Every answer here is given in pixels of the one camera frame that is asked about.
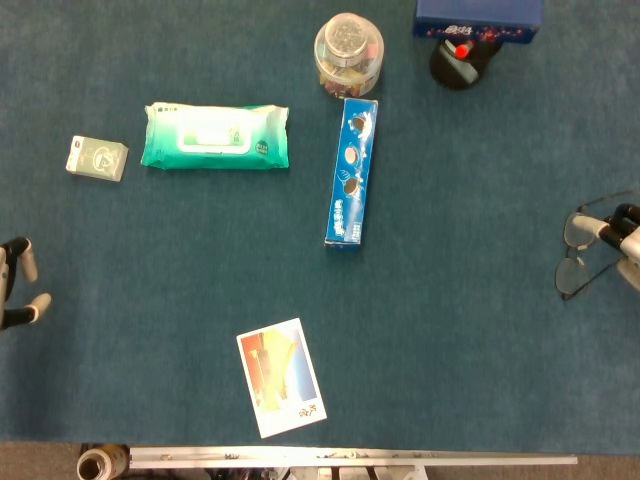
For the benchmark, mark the small clear plastic jar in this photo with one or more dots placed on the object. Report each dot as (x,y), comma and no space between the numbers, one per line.
(345,37)

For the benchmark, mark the brown tape roll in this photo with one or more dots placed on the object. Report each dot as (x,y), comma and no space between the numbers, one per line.
(95,467)

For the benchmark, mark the eyeglasses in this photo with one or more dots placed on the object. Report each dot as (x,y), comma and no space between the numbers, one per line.
(570,277)

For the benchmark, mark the dark blue rectangular box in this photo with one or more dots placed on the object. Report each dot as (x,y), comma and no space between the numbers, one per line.
(475,15)

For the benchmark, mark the blue cookie box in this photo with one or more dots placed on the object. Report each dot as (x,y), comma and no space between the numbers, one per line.
(352,175)

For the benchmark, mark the teal table cloth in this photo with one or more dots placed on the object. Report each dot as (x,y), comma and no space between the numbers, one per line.
(450,325)

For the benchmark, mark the green wet wipes pack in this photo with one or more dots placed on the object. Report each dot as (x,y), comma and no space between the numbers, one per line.
(215,150)

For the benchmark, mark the black round device red button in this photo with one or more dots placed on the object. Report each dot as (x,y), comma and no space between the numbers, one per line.
(447,75)

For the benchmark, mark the large clear candy jar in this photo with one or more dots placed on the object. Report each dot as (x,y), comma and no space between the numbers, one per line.
(350,80)

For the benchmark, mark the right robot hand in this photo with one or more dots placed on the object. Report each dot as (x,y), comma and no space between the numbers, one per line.
(627,240)

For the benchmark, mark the aluminium rail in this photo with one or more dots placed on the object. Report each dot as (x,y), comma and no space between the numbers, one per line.
(350,456)

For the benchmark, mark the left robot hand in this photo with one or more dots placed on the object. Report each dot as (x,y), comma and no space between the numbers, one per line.
(31,260)

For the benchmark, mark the white bordered postcard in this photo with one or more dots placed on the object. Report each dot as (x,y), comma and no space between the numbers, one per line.
(280,380)

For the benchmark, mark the red capped marker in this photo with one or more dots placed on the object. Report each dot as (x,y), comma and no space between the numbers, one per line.
(462,50)

